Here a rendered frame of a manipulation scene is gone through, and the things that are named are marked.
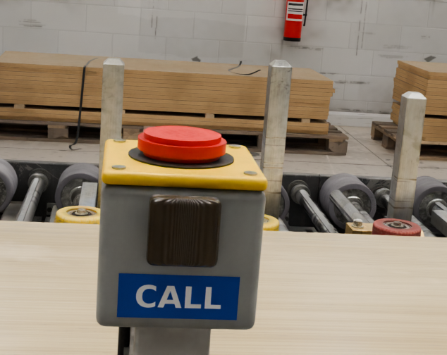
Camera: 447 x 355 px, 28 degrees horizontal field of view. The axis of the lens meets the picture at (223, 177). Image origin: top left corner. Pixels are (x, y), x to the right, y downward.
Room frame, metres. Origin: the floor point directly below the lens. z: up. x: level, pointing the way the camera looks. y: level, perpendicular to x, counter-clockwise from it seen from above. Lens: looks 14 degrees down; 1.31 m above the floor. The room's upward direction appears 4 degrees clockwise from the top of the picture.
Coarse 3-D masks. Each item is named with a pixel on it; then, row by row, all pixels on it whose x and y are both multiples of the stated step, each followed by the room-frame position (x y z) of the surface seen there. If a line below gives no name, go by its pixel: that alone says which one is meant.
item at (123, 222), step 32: (128, 160) 0.38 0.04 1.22; (224, 160) 0.39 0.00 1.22; (128, 192) 0.36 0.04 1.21; (160, 192) 0.36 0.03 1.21; (192, 192) 0.36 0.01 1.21; (224, 192) 0.36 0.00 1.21; (256, 192) 0.36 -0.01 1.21; (128, 224) 0.36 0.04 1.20; (224, 224) 0.36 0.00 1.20; (256, 224) 0.36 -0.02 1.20; (128, 256) 0.36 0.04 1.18; (224, 256) 0.36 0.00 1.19; (256, 256) 0.36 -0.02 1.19; (256, 288) 0.36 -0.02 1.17; (128, 320) 0.36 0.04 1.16; (160, 320) 0.36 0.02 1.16; (192, 320) 0.36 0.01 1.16; (224, 320) 0.36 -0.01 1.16
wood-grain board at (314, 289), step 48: (0, 240) 1.20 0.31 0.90; (48, 240) 1.22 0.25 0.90; (96, 240) 1.23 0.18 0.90; (288, 240) 1.30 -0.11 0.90; (336, 240) 1.32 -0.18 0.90; (384, 240) 1.34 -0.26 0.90; (432, 240) 1.36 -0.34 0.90; (0, 288) 1.02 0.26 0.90; (48, 288) 1.03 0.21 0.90; (96, 288) 1.04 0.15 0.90; (288, 288) 1.09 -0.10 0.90; (336, 288) 1.11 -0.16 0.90; (384, 288) 1.12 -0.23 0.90; (432, 288) 1.14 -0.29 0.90; (0, 336) 0.88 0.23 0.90; (48, 336) 0.89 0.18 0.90; (96, 336) 0.90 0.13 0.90; (240, 336) 0.93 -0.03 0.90; (288, 336) 0.94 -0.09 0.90; (336, 336) 0.95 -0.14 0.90; (384, 336) 0.96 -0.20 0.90; (432, 336) 0.97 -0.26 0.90
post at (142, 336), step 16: (128, 336) 0.39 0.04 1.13; (144, 336) 0.37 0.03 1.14; (160, 336) 0.37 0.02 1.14; (176, 336) 0.38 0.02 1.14; (192, 336) 0.38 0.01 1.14; (208, 336) 0.38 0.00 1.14; (144, 352) 0.37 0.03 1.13; (160, 352) 0.37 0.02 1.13; (176, 352) 0.38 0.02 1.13; (192, 352) 0.38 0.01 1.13; (208, 352) 0.38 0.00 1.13
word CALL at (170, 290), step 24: (120, 288) 0.35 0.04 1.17; (144, 288) 0.36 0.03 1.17; (168, 288) 0.36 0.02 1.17; (192, 288) 0.36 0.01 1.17; (216, 288) 0.36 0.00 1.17; (120, 312) 0.35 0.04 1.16; (144, 312) 0.36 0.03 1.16; (168, 312) 0.36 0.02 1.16; (192, 312) 0.36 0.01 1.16; (216, 312) 0.36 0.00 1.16
